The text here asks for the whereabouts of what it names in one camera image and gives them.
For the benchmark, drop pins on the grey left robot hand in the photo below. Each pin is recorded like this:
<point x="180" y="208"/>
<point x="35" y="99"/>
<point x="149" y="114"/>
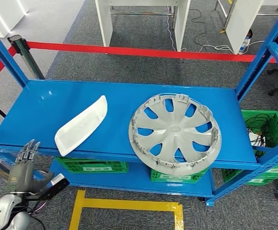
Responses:
<point x="21" y="177"/>

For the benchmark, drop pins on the white curved plastic part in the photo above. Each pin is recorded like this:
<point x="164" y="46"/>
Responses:
<point x="81" y="127"/>

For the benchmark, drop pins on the yellow floor tape square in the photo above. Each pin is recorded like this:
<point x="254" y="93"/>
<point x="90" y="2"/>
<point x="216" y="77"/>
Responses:
<point x="129" y="205"/>

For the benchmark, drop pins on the grey wheel hubcap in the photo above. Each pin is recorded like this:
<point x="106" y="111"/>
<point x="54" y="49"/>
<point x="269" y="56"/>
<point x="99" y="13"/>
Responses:
<point x="174" y="130"/>

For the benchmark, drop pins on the white power adapter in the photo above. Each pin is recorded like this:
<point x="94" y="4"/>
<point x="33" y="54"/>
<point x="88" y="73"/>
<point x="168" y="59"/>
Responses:
<point x="256" y="138"/>

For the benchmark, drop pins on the white power strip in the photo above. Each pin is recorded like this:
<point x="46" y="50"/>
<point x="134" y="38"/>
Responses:
<point x="245" y="43"/>

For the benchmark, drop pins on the white desk with chrome legs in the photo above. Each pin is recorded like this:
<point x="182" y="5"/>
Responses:
<point x="239" y="25"/>

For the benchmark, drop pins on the open green plastic crate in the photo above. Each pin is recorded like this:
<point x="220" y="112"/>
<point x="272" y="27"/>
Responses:
<point x="276" y="127"/>

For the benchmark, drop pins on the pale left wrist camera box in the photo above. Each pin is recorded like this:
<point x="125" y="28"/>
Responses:
<point x="57" y="179"/>

